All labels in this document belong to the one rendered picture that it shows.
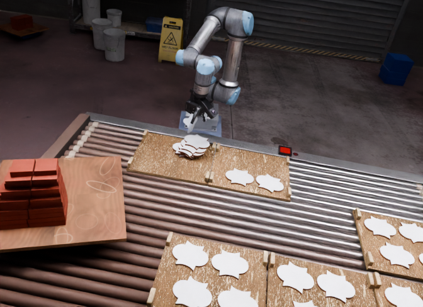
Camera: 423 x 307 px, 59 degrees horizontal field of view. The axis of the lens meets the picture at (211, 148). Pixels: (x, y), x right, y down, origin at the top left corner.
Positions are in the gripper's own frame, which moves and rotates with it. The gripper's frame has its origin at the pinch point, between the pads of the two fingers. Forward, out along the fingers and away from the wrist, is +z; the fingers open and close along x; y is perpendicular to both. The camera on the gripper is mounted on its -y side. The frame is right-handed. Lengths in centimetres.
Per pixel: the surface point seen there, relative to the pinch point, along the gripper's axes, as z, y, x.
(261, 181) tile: 15.9, -38.4, -5.9
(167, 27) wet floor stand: 71, 216, -278
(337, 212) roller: 17, -77, -13
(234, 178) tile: 16.7, -26.4, 1.0
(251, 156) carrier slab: 17.4, -24.6, -23.0
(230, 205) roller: 19.5, -33.4, 16.4
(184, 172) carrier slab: 19.1, -4.1, 12.5
